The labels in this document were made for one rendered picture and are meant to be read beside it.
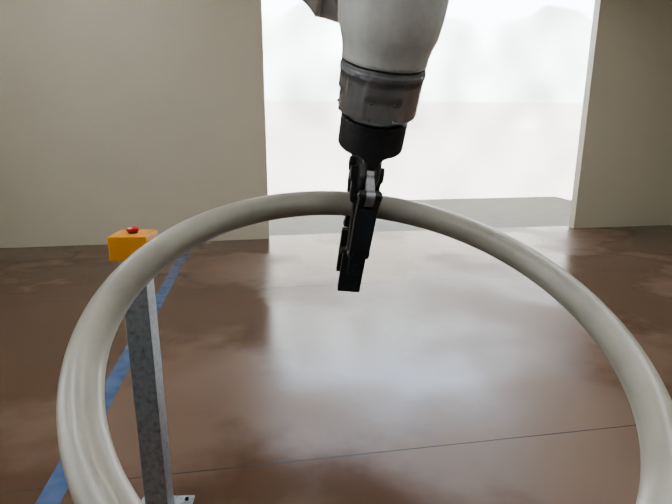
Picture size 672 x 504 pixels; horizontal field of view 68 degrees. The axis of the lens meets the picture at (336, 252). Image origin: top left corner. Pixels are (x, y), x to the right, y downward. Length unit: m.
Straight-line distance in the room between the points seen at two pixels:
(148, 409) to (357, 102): 1.52
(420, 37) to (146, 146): 6.12
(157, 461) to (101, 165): 5.09
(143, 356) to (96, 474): 1.46
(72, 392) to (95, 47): 6.40
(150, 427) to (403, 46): 1.63
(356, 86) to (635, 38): 7.85
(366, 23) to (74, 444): 0.41
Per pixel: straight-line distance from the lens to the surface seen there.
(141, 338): 1.77
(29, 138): 6.92
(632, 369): 0.50
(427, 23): 0.51
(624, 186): 8.36
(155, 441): 1.94
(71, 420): 0.37
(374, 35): 0.50
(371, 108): 0.53
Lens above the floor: 1.40
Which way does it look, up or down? 14 degrees down
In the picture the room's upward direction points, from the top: straight up
